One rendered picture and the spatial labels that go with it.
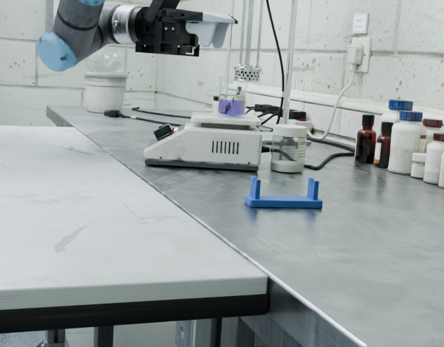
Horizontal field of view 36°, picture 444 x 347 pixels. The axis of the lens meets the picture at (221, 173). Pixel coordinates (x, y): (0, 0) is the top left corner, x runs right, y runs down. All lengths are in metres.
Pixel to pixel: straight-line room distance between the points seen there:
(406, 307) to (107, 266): 0.25
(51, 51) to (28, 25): 2.29
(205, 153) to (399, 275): 0.59
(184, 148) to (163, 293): 0.61
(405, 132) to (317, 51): 0.77
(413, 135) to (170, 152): 0.44
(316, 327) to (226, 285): 0.10
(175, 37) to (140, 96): 2.44
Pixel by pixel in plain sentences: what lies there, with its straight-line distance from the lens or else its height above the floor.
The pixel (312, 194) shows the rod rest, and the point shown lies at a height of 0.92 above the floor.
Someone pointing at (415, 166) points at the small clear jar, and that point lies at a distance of 1.28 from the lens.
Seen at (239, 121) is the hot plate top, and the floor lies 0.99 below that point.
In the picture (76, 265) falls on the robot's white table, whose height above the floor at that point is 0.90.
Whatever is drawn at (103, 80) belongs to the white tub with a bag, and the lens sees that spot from 2.19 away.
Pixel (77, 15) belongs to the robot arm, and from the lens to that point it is 1.26.
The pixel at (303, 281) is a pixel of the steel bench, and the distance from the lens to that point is 0.61.
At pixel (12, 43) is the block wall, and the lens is 3.59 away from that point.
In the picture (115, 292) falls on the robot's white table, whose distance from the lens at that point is 0.58.
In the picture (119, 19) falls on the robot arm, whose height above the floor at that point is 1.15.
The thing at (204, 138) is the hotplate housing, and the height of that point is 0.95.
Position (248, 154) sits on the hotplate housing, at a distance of 1.18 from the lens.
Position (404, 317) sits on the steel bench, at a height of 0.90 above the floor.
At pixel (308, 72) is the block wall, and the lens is 2.06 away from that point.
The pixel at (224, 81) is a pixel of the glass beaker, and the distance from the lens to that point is 1.21.
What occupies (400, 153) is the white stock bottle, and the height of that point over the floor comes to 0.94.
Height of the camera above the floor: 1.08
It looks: 9 degrees down
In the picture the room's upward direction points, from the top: 4 degrees clockwise
